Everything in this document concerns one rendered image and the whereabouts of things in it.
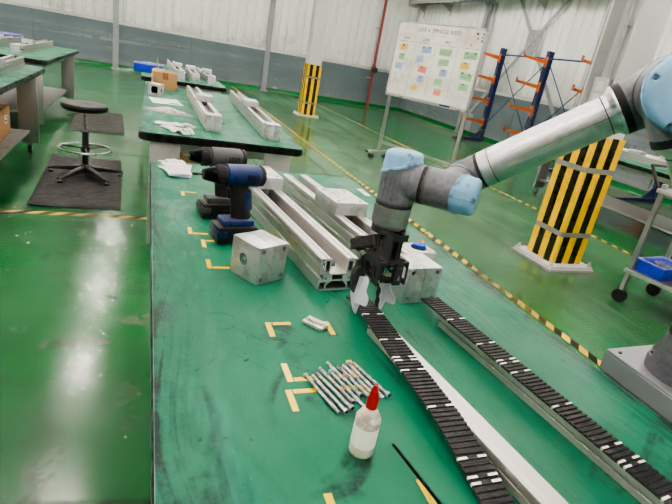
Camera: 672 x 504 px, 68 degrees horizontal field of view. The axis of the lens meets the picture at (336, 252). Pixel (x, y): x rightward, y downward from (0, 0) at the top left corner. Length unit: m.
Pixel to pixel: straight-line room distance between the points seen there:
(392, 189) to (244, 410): 0.48
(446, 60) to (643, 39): 3.13
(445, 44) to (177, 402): 6.62
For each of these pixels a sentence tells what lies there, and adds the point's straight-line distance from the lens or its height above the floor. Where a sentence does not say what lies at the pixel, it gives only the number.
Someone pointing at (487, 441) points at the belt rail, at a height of 0.81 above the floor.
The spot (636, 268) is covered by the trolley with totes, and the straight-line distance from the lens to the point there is 4.20.
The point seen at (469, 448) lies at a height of 0.80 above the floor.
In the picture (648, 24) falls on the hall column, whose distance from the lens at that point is 4.50.
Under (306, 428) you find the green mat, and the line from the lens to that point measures 0.81.
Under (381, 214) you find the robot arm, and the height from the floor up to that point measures 1.04.
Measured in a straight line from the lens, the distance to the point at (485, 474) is 0.81.
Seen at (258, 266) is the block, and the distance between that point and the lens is 1.18.
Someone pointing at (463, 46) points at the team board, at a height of 1.72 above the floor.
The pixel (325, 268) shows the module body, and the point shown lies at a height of 0.84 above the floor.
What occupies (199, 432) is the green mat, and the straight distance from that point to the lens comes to 0.79.
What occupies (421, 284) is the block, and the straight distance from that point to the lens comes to 1.25.
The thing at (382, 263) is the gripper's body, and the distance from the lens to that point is 0.99.
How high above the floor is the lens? 1.31
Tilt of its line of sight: 21 degrees down
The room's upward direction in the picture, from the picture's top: 10 degrees clockwise
